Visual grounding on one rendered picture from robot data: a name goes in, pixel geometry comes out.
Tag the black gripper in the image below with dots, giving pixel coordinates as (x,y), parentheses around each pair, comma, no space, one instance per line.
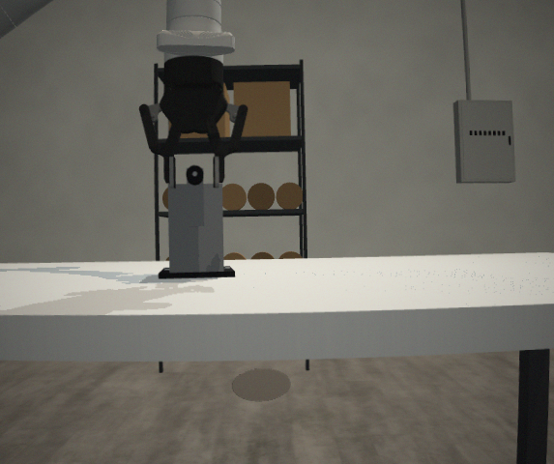
(193,101)

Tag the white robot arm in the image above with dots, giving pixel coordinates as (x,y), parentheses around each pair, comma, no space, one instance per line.
(201,20)

